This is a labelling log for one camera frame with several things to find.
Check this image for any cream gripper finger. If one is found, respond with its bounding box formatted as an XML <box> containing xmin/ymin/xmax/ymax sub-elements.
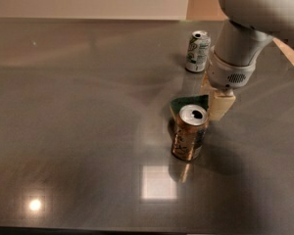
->
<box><xmin>200</xmin><ymin>73</ymin><xmax>210</xmax><ymax>95</ymax></box>
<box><xmin>208</xmin><ymin>89</ymin><xmax>236</xmax><ymax>121</ymax></box>

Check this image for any green and yellow sponge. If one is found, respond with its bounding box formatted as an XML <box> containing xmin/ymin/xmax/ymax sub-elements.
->
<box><xmin>170</xmin><ymin>95</ymin><xmax>209</xmax><ymax>118</ymax></box>

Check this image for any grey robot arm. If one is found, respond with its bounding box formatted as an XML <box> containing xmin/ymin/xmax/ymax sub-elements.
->
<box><xmin>203</xmin><ymin>0</ymin><xmax>294</xmax><ymax>120</ymax></box>

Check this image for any orange soda can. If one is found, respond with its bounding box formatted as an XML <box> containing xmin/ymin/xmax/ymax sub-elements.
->
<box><xmin>171</xmin><ymin>104</ymin><xmax>209</xmax><ymax>162</ymax></box>

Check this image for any green and white soda can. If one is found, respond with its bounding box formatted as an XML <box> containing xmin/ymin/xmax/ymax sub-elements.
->
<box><xmin>185</xmin><ymin>30</ymin><xmax>211</xmax><ymax>72</ymax></box>

